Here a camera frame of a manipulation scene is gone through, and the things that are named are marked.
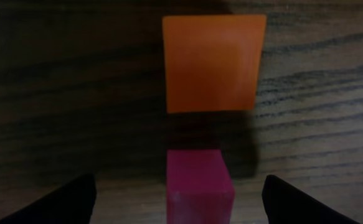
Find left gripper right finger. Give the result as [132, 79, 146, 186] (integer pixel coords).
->
[261, 174, 362, 224]

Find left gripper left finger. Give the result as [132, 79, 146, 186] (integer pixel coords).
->
[0, 173, 98, 224]

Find pink cube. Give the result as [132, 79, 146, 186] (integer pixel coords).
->
[165, 148, 236, 224]

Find orange cube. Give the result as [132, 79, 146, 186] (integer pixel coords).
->
[161, 14, 268, 114]

